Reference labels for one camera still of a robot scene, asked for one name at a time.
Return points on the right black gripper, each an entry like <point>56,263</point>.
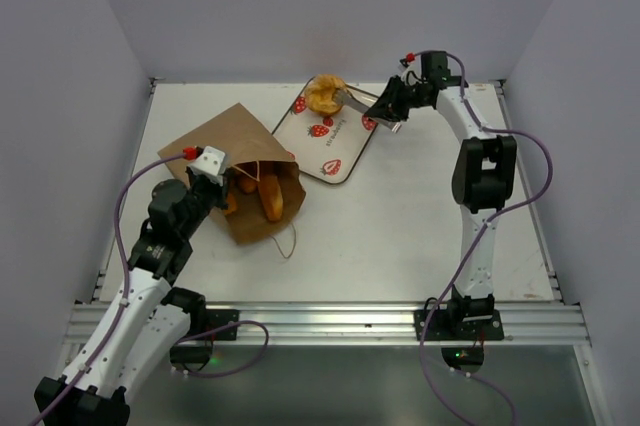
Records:
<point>396,99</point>

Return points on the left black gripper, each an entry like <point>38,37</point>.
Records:
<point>220,191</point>

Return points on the orange fake bread roll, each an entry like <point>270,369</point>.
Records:
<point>246,184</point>

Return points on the metal tongs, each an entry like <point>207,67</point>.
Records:
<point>345,98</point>

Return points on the brown paper bag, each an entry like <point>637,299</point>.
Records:
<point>252,151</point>

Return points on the fake baguette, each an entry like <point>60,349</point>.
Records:
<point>270,194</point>

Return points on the round fake bread bun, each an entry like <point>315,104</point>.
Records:
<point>319,94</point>

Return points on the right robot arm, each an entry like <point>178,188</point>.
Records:
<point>482,182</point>

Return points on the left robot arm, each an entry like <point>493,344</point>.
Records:
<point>147,316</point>

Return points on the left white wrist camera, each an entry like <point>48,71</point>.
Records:
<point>210,163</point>

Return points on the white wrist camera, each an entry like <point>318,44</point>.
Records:
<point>210,163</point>
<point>405,63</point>

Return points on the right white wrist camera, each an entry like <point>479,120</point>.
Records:
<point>405,63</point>

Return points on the aluminium rail frame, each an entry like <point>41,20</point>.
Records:
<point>399,324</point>

